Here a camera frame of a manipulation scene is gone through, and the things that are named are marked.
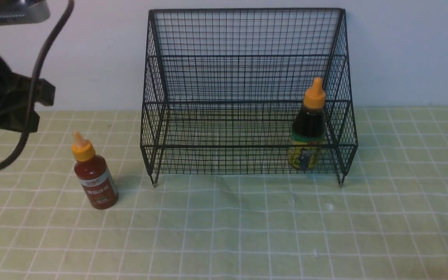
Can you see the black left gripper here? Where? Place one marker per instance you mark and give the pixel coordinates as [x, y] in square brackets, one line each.
[2, 97]

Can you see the dark sauce bottle yellow label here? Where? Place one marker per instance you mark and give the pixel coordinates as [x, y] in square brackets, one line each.
[308, 129]

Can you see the red sauce bottle yellow cap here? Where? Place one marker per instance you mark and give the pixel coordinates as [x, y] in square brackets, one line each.
[93, 174]

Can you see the green checkered tablecloth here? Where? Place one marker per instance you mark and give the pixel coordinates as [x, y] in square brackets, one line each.
[389, 221]

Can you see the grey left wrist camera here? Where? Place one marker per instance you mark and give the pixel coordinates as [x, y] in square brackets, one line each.
[19, 12]

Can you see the black wire mesh shelf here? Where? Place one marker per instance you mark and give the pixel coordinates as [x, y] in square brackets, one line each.
[222, 88]

